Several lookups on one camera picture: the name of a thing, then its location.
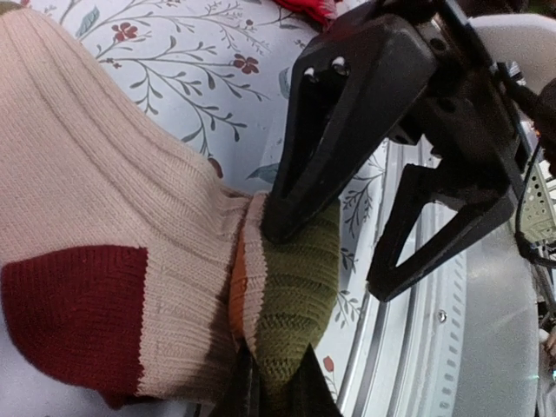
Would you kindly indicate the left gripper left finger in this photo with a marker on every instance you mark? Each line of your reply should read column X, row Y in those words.
column 247, row 393

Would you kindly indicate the floral patterned table mat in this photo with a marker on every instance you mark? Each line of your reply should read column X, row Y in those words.
column 216, row 75

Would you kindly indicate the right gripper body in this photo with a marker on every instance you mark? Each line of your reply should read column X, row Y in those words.
column 466, row 113

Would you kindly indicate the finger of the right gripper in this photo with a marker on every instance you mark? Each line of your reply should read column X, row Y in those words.
column 482, row 200
column 349, row 88

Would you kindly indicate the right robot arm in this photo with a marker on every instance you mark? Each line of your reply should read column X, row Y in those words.
column 526, row 42

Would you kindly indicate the red beige character sock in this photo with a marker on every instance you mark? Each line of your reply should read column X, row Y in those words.
column 322, row 11

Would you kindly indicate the aluminium front rail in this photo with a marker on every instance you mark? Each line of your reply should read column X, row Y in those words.
column 461, row 342

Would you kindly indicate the striped beige knit sock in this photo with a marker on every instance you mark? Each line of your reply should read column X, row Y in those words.
column 127, row 266

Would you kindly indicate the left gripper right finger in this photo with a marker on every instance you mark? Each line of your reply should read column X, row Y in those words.
column 308, row 392

